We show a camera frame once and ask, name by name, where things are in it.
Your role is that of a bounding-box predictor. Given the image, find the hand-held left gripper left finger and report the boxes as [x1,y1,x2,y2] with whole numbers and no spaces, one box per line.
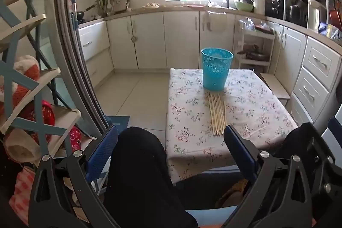
[28,125,119,228]

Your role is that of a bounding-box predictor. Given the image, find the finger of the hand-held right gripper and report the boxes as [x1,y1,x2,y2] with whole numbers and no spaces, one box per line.
[301,122,342,220]
[327,117,342,139]

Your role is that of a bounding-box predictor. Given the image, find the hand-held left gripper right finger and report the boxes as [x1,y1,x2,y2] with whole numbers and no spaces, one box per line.
[224,124,318,228]

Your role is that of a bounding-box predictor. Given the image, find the group of wooden chopsticks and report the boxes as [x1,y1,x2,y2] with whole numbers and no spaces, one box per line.
[205,92,227,136]

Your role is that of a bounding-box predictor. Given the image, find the teal plastic bin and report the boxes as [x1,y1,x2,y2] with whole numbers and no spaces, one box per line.
[201,48,234,92]

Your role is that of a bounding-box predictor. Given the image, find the dark blue box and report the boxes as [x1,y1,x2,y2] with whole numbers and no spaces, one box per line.
[108,115,130,128]

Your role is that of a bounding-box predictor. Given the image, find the person's black trouser leg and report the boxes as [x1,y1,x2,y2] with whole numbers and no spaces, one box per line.
[104,127,198,228]
[278,127,305,162]

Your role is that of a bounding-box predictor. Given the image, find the beige step stool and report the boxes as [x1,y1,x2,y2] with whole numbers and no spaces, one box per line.
[260,72,291,107]

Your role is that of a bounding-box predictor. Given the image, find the pink checked cloth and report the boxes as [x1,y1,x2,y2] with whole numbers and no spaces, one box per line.
[9,166,35,226]

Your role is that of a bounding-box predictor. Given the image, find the blue packet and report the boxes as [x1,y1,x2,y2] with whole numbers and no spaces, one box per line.
[318,23,332,35]

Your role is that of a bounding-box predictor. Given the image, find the red and white plush cloth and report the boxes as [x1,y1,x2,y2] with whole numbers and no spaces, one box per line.
[0,55,82,162]

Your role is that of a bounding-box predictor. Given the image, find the white trolley cart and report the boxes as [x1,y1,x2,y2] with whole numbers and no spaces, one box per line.
[233,18,276,74]

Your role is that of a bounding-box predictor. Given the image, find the white electric water boiler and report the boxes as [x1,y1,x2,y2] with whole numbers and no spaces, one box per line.
[307,0,328,31]

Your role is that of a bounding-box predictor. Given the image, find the blue-framed wooden shelf rack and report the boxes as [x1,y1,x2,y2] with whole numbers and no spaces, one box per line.
[0,0,82,164]

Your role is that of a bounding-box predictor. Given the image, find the white kitchen base cabinets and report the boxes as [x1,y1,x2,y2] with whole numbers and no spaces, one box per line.
[77,10,342,124]

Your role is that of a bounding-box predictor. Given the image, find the black frying pan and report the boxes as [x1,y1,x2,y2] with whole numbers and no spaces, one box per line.
[76,5,97,21]

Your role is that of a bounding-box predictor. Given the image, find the black toaster oven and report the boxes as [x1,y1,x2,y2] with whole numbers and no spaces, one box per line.
[263,0,284,20]

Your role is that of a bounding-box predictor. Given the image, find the green bowl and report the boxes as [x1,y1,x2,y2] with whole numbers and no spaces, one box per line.
[235,1,254,12]

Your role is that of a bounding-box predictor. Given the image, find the dark cutting board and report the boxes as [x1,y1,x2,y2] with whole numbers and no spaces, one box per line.
[114,0,131,15]

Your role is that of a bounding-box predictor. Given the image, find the white thermos jug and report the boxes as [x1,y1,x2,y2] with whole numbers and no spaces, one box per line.
[253,0,265,15]

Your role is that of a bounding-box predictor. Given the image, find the grey sliding door frame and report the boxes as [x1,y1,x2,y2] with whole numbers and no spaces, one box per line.
[44,0,113,138]

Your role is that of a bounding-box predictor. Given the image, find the blue mop handle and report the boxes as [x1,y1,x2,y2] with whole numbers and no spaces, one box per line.
[70,0,79,28]

